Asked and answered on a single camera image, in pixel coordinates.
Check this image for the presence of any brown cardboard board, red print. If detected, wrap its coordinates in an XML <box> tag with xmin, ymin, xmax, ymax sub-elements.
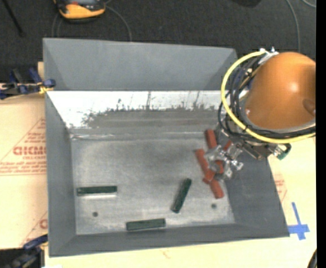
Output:
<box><xmin>0</xmin><ymin>92</ymin><xmax>50</xmax><ymax>251</ymax></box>

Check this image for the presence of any dark green flat block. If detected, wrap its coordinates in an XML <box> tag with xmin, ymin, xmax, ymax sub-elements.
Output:
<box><xmin>170</xmin><ymin>178</ymin><xmax>193</xmax><ymax>214</ymax></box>
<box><xmin>125</xmin><ymin>218</ymin><xmax>167</xmax><ymax>232</ymax></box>
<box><xmin>76</xmin><ymin>185</ymin><xmax>118</xmax><ymax>197</ymax></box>

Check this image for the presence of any grey metal bin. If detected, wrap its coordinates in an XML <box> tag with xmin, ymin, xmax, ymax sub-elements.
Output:
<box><xmin>42</xmin><ymin>37</ymin><xmax>290</xmax><ymax>258</ymax></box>

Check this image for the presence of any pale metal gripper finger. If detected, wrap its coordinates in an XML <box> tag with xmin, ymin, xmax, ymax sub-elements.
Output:
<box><xmin>204</xmin><ymin>146</ymin><xmax>228</xmax><ymax>168</ymax></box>
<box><xmin>219</xmin><ymin>158</ymin><xmax>244</xmax><ymax>180</ymax></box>

